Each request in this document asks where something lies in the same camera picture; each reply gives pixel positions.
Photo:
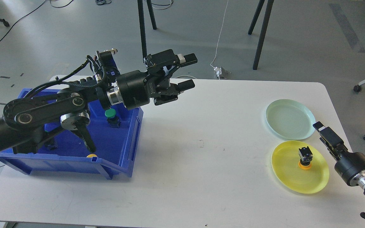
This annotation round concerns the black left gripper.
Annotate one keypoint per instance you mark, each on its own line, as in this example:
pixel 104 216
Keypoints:
pixel 137 88

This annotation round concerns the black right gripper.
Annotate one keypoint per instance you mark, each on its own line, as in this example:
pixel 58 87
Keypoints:
pixel 348 164

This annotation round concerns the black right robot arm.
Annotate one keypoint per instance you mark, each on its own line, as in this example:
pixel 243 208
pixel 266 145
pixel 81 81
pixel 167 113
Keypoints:
pixel 361 181

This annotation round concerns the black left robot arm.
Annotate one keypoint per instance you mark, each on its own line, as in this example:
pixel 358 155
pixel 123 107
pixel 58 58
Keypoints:
pixel 28 123

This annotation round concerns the yellow plate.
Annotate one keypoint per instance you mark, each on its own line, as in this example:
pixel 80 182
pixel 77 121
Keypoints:
pixel 285 161

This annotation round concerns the light green plate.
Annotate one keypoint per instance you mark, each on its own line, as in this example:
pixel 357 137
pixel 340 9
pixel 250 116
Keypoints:
pixel 290 119

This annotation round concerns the white power adapter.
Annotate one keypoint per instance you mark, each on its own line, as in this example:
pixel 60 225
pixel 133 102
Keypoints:
pixel 220 73

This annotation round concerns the black stand leg left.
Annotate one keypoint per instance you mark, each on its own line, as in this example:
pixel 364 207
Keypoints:
pixel 142 23

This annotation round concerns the black stand leg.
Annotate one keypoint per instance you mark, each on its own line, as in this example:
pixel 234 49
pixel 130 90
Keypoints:
pixel 263 30
pixel 142 23

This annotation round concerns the black stand leg right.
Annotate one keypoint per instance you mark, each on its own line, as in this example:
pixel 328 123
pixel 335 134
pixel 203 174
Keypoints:
pixel 263 30

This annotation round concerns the blue plastic bin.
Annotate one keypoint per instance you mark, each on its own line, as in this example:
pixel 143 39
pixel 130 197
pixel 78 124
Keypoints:
pixel 115 147

